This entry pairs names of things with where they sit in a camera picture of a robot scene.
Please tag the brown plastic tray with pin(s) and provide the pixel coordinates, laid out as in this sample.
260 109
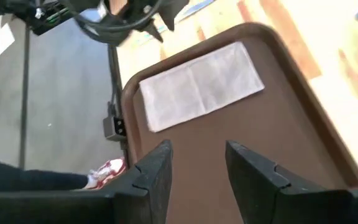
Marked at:
228 124

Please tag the grey napkin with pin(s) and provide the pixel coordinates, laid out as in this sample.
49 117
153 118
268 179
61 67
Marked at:
197 87

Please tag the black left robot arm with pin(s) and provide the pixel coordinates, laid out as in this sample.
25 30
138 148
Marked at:
11 4

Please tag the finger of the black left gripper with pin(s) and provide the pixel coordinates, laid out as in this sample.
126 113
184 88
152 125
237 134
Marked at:
171 12
153 30

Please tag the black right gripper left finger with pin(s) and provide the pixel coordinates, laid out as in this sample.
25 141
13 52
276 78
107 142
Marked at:
141 199

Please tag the black metal table frame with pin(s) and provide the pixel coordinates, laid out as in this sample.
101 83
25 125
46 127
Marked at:
114 77

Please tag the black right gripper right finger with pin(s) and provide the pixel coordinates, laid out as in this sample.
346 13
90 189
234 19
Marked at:
259 193

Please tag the silver table knife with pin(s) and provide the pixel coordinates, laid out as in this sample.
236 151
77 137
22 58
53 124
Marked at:
197 7

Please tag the person's shoe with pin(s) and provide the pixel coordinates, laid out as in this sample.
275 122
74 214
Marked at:
107 171

